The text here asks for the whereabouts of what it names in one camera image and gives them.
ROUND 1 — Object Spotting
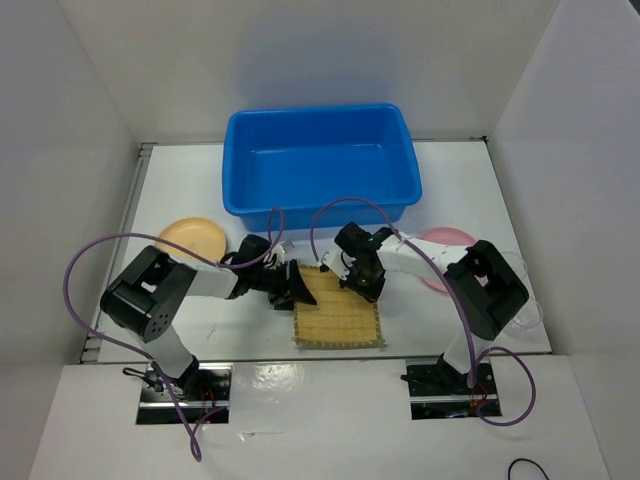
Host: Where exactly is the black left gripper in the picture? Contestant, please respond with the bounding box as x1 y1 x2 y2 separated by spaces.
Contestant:
249 259 316 312

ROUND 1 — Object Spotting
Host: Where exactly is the square bamboo woven tray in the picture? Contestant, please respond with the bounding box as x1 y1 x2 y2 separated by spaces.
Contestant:
293 265 385 350

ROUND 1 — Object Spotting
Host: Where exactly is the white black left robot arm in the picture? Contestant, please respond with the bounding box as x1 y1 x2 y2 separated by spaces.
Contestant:
100 234 317 400

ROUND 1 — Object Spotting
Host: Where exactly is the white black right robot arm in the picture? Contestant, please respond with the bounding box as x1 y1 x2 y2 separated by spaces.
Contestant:
320 222 530 393

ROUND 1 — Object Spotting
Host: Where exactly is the blue plastic bin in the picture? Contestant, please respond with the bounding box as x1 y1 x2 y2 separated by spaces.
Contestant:
221 103 423 232

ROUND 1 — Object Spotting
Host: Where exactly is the pink plastic plate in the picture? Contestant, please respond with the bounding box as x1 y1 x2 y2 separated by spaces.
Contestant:
419 227 476 271

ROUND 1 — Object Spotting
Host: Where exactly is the orange plastic plate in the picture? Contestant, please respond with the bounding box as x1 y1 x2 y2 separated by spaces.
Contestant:
159 217 227 261

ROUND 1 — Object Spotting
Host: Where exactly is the clear plastic cup near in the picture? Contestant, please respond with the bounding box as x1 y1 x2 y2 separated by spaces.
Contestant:
504 298 544 338

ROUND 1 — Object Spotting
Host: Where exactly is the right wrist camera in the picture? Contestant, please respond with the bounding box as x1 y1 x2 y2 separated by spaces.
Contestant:
319 249 351 280

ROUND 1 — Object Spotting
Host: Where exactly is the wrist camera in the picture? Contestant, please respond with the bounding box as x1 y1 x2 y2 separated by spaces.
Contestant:
269 240 294 265
319 249 351 280

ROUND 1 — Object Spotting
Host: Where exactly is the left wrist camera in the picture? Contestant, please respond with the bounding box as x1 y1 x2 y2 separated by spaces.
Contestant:
269 240 294 265

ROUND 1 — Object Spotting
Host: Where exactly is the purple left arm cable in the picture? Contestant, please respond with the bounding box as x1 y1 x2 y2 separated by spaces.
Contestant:
62 206 287 462

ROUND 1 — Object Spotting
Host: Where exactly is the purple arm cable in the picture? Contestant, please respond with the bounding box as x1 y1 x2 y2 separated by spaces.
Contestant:
62 206 287 462
309 197 537 426

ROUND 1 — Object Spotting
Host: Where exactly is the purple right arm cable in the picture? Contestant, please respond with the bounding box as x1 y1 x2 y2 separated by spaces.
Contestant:
309 197 537 426

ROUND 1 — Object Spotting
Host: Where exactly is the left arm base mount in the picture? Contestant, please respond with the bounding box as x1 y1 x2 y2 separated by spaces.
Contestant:
122 363 232 426

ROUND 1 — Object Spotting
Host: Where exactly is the black cable on floor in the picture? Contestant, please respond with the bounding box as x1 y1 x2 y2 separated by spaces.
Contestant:
507 457 551 480

